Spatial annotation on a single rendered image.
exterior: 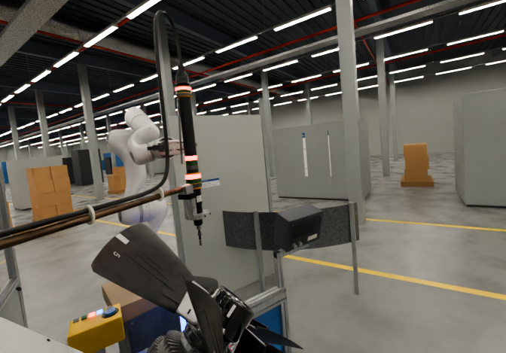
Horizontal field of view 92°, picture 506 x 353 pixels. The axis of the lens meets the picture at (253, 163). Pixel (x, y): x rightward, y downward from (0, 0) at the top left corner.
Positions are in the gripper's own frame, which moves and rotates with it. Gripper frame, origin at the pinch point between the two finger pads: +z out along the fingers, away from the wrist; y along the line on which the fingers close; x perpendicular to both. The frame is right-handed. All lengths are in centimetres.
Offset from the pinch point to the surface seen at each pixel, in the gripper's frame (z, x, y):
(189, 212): 12.3, -18.7, 2.8
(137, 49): -890, 382, -144
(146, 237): 5.6, -24.5, 13.3
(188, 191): 13.8, -12.8, 2.8
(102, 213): 26.5, -11.8, 22.4
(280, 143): -482, -2, -429
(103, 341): -21, -65, 28
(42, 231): 31.8, -11.7, 29.9
